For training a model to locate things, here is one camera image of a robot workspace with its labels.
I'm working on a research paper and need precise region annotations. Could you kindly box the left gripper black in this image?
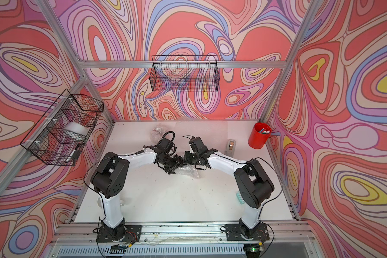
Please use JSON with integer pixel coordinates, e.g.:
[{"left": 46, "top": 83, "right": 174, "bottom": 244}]
[{"left": 160, "top": 154, "right": 188, "bottom": 175}]

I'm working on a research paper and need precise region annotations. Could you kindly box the bubble wrap sheet around mug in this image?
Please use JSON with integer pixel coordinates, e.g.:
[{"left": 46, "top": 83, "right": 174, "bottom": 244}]
[{"left": 149, "top": 126, "right": 166, "bottom": 145}]

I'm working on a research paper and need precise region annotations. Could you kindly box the bubble wrap sheet stack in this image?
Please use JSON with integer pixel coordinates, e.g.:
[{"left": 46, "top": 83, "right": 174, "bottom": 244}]
[{"left": 173, "top": 120, "right": 228, "bottom": 153}]

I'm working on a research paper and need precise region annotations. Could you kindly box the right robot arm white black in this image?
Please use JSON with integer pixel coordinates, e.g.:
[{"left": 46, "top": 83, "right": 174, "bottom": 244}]
[{"left": 183, "top": 149, "right": 275, "bottom": 240}]

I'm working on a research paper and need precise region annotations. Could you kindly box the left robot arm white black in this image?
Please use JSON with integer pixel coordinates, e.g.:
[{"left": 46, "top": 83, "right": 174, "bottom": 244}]
[{"left": 90, "top": 146, "right": 184, "bottom": 243}]

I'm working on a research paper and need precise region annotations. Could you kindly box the small green alarm clock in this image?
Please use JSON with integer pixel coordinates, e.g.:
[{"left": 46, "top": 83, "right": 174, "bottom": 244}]
[{"left": 236, "top": 191, "right": 245, "bottom": 205}]

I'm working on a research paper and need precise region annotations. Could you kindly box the red pen holder cup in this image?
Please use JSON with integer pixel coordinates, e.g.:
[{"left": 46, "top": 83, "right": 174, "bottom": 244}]
[{"left": 248, "top": 122, "right": 272, "bottom": 149}]

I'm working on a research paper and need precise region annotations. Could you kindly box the black marker in basket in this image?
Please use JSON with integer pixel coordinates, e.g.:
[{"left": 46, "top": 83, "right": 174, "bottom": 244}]
[{"left": 69, "top": 149, "right": 81, "bottom": 161}]

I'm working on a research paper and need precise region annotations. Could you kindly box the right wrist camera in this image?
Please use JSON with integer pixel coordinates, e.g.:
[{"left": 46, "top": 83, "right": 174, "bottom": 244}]
[{"left": 189, "top": 137, "right": 208, "bottom": 154}]

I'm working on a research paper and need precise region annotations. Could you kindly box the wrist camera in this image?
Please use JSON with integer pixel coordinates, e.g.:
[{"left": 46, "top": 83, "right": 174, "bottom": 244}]
[
  {"left": 189, "top": 137, "right": 208, "bottom": 154},
  {"left": 157, "top": 138, "right": 175, "bottom": 153}
]

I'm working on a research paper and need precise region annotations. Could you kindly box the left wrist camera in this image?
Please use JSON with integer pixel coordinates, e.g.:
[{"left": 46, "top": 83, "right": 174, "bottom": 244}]
[{"left": 157, "top": 138, "right": 175, "bottom": 153}]

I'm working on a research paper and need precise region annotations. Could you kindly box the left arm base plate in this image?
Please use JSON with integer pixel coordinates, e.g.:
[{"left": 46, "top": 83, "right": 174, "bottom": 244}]
[{"left": 92, "top": 224, "right": 142, "bottom": 244}]

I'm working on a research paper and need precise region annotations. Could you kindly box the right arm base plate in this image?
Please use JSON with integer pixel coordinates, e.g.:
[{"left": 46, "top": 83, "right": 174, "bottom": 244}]
[{"left": 220, "top": 222, "right": 270, "bottom": 243}]

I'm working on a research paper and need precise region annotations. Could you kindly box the black wire basket back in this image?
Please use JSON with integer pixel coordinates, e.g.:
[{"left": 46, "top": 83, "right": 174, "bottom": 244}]
[{"left": 149, "top": 54, "right": 220, "bottom": 93}]

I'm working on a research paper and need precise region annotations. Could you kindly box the black wire basket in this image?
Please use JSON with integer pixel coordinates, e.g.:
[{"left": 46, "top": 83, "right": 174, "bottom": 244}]
[
  {"left": 149, "top": 54, "right": 220, "bottom": 93},
  {"left": 20, "top": 89, "right": 104, "bottom": 167}
]

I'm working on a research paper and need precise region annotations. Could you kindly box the black wire basket left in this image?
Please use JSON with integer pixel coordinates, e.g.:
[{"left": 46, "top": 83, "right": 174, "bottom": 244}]
[{"left": 20, "top": 89, "right": 104, "bottom": 167}]

